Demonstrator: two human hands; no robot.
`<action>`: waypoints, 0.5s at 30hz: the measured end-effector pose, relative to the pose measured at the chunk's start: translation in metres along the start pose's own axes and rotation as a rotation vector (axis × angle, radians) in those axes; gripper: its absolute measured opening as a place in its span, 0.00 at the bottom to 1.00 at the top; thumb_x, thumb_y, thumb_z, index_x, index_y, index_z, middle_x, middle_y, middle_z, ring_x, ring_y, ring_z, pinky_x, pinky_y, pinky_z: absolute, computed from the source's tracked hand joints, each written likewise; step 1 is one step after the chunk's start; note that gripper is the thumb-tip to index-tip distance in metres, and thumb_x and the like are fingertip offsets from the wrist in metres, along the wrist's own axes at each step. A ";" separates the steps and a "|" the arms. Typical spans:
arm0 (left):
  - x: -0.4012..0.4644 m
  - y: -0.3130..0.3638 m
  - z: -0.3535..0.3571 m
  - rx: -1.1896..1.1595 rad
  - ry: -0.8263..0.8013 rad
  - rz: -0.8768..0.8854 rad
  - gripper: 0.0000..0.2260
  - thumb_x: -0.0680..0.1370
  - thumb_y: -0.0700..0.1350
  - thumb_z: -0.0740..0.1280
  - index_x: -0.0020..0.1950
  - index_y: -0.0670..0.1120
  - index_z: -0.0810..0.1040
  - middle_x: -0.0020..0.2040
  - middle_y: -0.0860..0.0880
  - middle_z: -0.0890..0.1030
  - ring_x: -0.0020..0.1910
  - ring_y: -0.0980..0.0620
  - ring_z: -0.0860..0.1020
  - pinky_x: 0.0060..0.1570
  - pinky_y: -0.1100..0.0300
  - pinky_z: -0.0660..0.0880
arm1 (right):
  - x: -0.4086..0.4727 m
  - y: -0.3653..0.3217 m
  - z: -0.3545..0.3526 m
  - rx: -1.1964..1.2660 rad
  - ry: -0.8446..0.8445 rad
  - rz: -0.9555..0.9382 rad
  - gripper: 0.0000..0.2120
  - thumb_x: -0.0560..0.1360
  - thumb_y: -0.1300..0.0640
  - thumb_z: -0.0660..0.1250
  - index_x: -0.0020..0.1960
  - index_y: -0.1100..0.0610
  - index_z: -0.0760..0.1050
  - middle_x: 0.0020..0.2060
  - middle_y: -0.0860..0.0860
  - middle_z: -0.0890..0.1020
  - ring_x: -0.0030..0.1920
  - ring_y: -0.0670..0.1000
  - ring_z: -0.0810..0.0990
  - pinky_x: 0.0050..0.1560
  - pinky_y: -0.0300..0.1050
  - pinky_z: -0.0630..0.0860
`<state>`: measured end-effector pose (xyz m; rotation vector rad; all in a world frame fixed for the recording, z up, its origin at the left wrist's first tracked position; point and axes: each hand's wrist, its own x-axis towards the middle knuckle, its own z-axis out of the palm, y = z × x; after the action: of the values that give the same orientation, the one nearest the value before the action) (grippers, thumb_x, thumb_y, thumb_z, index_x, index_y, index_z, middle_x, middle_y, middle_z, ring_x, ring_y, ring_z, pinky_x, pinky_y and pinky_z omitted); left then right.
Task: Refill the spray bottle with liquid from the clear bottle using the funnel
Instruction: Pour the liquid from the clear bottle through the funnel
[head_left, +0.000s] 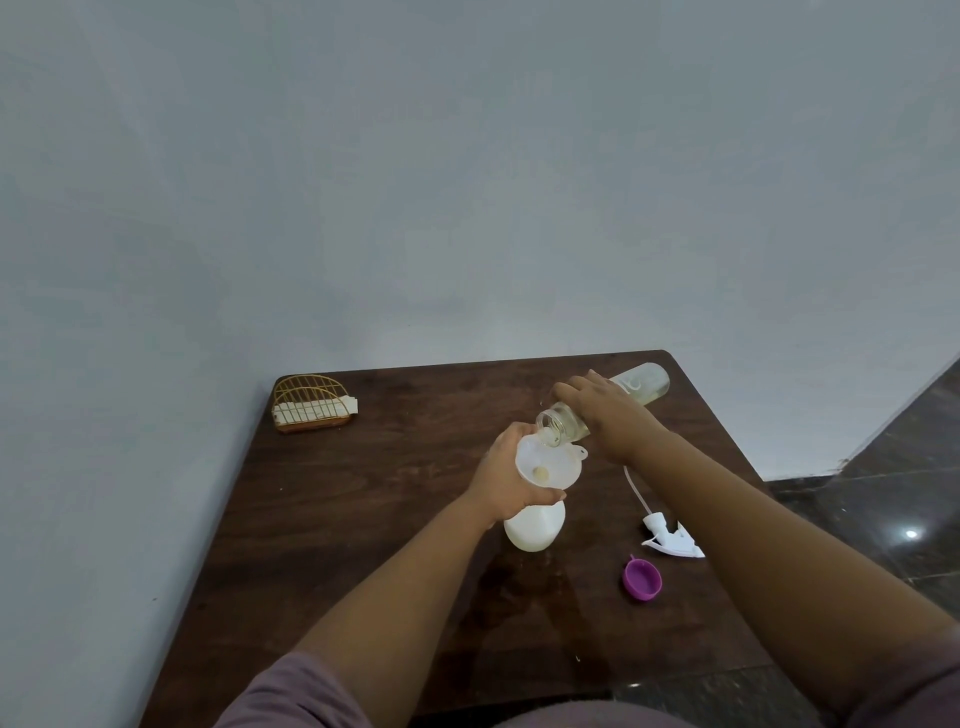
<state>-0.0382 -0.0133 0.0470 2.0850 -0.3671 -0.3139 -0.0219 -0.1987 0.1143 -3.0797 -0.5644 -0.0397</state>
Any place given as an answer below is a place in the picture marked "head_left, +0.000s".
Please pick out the person's left hand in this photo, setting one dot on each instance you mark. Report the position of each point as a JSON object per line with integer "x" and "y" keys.
{"x": 502, "y": 476}

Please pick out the person's right hand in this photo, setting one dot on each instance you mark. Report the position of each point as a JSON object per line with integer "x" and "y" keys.
{"x": 619, "y": 420}

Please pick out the white plastic funnel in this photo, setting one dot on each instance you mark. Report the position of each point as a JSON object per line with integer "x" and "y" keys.
{"x": 556, "y": 461}

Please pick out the clear plastic bottle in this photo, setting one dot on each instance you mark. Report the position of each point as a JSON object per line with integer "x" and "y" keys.
{"x": 562, "y": 424}

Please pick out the white plastic spray bottle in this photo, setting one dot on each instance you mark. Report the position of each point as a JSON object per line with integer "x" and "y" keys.
{"x": 534, "y": 529}

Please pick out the white spray trigger with tube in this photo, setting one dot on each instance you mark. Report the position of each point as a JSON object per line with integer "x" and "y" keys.
{"x": 671, "y": 540}

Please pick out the purple bottle cap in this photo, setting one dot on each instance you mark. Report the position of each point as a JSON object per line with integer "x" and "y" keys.
{"x": 643, "y": 579}

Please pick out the person's right forearm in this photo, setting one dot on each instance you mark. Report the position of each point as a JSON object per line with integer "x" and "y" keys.
{"x": 795, "y": 577}

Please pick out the person's left forearm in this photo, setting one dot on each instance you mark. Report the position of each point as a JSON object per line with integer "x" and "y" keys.
{"x": 397, "y": 615}

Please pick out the person's mauve shirt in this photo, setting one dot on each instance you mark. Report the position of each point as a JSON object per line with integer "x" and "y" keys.
{"x": 289, "y": 697}

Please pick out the white folded napkins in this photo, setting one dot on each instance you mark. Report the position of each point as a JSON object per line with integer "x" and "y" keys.
{"x": 315, "y": 411}

